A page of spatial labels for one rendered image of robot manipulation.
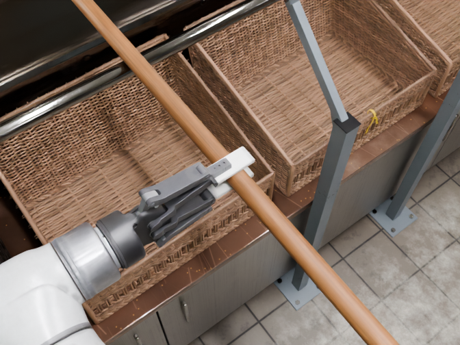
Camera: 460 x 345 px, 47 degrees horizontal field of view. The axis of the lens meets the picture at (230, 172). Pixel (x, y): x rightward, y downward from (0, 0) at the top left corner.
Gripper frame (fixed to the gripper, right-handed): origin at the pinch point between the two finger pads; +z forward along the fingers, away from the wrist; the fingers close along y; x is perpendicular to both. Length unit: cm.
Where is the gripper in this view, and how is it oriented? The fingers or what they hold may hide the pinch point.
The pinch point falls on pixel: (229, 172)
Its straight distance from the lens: 77.8
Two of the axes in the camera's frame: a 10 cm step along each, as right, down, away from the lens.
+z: 8.1, -4.9, 3.3
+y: 0.0, 5.5, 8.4
